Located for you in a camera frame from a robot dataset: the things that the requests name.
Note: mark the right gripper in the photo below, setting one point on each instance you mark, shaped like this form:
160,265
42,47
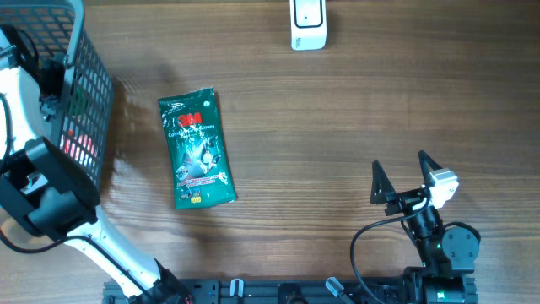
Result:
382,192

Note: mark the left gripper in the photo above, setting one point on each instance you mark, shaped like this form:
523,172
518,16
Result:
49,105

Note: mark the green 3M gloves packet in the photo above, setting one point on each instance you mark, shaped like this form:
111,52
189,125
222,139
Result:
195,140

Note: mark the green lid jar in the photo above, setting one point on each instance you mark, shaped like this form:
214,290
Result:
77,104

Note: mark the red tissue packet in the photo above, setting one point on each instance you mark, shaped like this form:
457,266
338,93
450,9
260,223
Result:
80,148

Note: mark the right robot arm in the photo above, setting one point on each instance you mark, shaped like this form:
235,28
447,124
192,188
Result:
447,250

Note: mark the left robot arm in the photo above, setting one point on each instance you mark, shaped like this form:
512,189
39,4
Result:
48,194

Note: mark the white barcode scanner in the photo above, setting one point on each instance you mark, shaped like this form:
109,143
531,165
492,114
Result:
308,23

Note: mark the grey plastic mesh basket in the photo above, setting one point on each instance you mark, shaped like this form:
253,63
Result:
57,30

